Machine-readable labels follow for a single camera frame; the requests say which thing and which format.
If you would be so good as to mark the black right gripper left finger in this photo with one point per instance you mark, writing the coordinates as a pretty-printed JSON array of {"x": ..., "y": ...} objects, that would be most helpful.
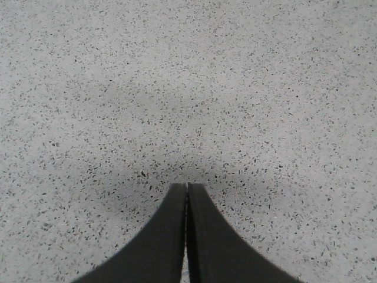
[{"x": 156, "y": 253}]

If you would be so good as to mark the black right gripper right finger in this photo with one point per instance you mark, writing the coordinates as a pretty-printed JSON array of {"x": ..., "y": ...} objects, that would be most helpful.
[{"x": 216, "y": 253}]

